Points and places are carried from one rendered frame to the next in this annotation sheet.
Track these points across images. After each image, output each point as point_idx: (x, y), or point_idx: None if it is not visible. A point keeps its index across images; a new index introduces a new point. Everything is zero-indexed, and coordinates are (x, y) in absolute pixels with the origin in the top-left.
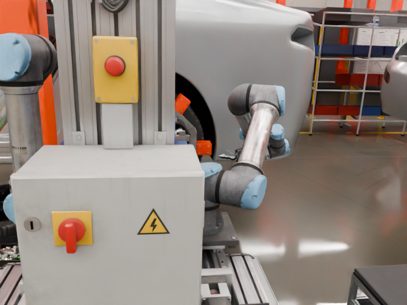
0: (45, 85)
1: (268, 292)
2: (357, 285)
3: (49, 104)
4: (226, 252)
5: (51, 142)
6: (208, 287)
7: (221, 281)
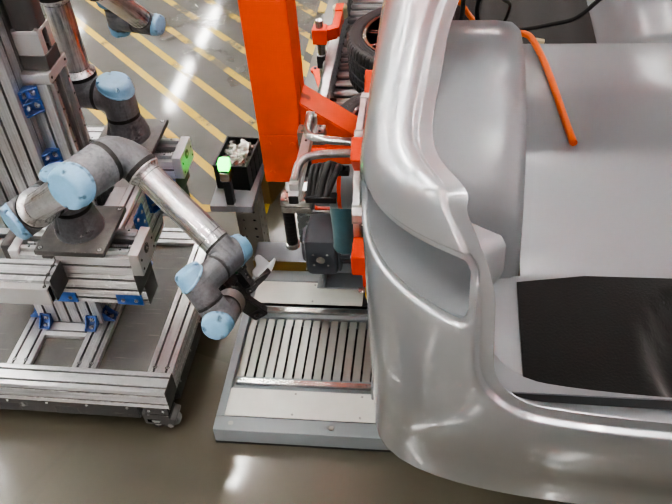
0: (244, 2)
1: None
2: None
3: (260, 27)
4: (438, 492)
5: (262, 72)
6: (2, 232)
7: (2, 241)
